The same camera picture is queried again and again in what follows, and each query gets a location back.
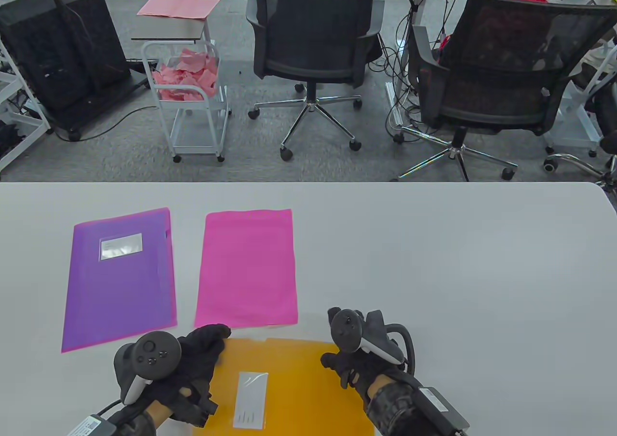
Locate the grey hand controller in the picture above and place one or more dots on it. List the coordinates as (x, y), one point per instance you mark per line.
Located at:
(346, 327)
(154, 354)

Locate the black see-through mesh chair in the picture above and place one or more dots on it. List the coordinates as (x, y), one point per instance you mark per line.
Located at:
(506, 45)

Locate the black computer tower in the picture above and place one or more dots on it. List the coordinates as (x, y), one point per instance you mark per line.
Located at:
(72, 50)

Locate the person's left hand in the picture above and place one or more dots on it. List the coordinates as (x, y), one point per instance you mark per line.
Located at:
(197, 359)

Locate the person's right hand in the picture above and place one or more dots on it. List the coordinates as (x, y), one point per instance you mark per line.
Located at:
(352, 371)

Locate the white metal cart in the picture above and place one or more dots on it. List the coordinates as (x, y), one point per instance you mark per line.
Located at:
(573, 122)

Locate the black wheeled platform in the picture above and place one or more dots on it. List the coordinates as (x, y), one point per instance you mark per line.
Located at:
(111, 101)

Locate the orange L-shaped folder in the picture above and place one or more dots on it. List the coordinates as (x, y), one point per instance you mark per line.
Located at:
(299, 388)

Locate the grey right wrist device box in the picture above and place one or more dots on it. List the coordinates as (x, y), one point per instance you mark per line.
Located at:
(441, 407)

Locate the grey left wrist device box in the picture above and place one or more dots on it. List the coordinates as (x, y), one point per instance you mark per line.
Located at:
(89, 426)

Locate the person's left forearm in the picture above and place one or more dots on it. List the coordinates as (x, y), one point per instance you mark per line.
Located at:
(156, 412)

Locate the pink paper sheets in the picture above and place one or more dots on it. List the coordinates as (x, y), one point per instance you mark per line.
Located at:
(178, 4)

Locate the magenta L-shaped folder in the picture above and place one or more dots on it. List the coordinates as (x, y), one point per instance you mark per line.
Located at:
(115, 272)

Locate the white metal rack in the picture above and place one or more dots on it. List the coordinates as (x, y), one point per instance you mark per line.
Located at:
(46, 125)

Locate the pink cardstock sheet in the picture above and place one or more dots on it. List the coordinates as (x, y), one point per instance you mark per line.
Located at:
(246, 267)

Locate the person's right forearm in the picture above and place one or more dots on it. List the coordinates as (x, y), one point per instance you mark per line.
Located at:
(395, 407)

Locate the chrome chair base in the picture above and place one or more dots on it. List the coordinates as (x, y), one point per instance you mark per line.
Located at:
(578, 162)

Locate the black office chair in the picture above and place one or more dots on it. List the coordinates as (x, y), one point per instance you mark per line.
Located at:
(313, 26)

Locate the white floor rail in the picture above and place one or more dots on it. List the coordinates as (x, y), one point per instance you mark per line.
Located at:
(393, 103)

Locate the grey wrist device box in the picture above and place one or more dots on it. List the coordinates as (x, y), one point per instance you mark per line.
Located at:
(89, 426)
(441, 407)

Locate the pile of pink paper scraps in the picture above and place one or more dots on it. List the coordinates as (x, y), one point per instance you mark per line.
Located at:
(185, 76)

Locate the white rolling cart grey top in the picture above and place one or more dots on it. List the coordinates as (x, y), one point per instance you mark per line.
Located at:
(168, 30)

